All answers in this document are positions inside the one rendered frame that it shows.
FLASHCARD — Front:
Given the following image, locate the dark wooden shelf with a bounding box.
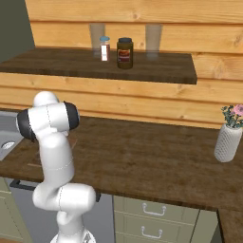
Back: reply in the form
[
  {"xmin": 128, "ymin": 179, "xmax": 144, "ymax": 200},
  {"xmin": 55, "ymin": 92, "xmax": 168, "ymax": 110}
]
[{"xmin": 0, "ymin": 47, "xmax": 198, "ymax": 85}]

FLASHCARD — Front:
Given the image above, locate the dark brown jar black lid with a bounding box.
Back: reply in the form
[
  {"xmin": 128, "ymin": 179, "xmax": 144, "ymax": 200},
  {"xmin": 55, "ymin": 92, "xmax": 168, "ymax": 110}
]
[{"xmin": 116, "ymin": 37, "xmax": 134, "ymax": 70}]

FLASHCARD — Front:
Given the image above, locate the small spice jar blue lid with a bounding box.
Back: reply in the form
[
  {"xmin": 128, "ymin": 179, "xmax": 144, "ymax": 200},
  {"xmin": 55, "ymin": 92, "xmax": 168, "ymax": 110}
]
[{"xmin": 99, "ymin": 35, "xmax": 111, "ymax": 63}]

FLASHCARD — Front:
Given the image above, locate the clear drinking glass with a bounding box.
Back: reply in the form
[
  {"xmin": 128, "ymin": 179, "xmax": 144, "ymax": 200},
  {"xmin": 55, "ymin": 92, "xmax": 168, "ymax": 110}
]
[
  {"xmin": 144, "ymin": 24, "xmax": 163, "ymax": 61},
  {"xmin": 88, "ymin": 22, "xmax": 106, "ymax": 59}
]

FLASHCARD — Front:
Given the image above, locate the pale green drawer front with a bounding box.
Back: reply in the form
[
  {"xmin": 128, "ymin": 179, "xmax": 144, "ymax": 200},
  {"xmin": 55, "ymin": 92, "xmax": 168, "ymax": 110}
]
[
  {"xmin": 114, "ymin": 211, "xmax": 197, "ymax": 243},
  {"xmin": 113, "ymin": 195, "xmax": 200, "ymax": 226}
]

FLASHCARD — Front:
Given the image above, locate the white vase with pink flowers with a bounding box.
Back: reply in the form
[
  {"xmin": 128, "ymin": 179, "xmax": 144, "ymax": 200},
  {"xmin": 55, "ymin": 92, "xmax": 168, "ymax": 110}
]
[{"xmin": 214, "ymin": 103, "xmax": 243, "ymax": 163}]

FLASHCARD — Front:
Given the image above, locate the grey sink basin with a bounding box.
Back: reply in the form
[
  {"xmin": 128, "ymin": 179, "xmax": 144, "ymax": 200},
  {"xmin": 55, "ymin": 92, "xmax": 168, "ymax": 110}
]
[{"xmin": 0, "ymin": 110, "xmax": 25, "ymax": 162}]

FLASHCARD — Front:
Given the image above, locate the grey dishwasher door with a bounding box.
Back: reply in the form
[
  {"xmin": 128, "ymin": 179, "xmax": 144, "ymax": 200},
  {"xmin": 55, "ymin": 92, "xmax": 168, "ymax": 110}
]
[{"xmin": 6, "ymin": 178, "xmax": 116, "ymax": 243}]

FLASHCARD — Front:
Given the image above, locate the pale green cupboard door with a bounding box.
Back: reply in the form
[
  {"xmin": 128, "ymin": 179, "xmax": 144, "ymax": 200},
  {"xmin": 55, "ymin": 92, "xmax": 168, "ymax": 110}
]
[
  {"xmin": 0, "ymin": 177, "xmax": 33, "ymax": 243},
  {"xmin": 192, "ymin": 209, "xmax": 220, "ymax": 243}
]

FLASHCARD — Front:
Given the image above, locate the silver drawer handle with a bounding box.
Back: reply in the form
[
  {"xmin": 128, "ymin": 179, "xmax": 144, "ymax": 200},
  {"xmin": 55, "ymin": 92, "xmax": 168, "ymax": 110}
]
[
  {"xmin": 141, "ymin": 202, "xmax": 167, "ymax": 217},
  {"xmin": 140, "ymin": 225, "xmax": 163, "ymax": 240}
]

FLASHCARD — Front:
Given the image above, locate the black dishwasher handle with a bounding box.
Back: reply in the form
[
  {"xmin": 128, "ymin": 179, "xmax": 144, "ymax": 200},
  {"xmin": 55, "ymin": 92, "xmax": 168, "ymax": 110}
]
[{"xmin": 9, "ymin": 179, "xmax": 38, "ymax": 192}]

